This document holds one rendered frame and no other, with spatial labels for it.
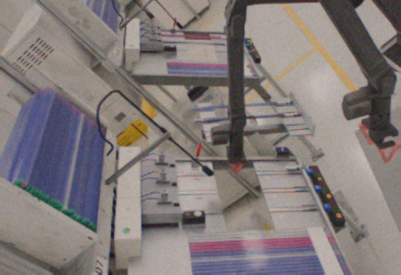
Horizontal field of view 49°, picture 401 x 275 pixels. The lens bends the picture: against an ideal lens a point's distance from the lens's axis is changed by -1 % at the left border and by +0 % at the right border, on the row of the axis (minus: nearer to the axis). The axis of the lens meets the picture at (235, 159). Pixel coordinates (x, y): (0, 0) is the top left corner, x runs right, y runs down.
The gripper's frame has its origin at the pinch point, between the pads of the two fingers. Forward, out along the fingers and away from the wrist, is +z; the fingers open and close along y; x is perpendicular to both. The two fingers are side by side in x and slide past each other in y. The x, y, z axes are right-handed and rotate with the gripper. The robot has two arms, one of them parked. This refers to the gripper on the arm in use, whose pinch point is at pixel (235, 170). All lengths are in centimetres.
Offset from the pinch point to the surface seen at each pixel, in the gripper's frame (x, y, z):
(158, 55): -26, -115, -1
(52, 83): -64, -10, -39
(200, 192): -15.4, 10.9, 0.0
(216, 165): -6.8, -8.0, 2.6
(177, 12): 6, -440, 85
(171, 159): -25.3, -1.8, -7.1
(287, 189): 19.3, 10.7, 3.4
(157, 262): -33, 44, -2
